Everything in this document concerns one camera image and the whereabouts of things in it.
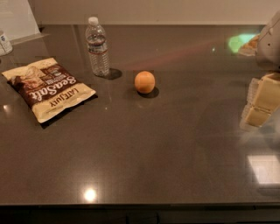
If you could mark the clear plastic water bottle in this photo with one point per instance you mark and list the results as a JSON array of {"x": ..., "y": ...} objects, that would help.
[{"x": 97, "y": 47}]

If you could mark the snack bag at far right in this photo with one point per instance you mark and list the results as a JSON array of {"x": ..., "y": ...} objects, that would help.
[{"x": 249, "y": 48}]

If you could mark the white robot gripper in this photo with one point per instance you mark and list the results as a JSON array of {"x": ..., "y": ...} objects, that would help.
[{"x": 269, "y": 48}]

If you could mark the orange fruit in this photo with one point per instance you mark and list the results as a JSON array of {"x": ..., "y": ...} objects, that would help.
[{"x": 144, "y": 82}]

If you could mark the sea salt chips bag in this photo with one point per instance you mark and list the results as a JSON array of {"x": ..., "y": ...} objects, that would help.
[{"x": 47, "y": 88}]

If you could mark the white board leaning on wall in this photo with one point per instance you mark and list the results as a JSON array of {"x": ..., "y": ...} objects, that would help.
[{"x": 18, "y": 22}]

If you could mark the white container at left edge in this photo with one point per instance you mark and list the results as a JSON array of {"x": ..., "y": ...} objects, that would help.
[{"x": 5, "y": 44}]

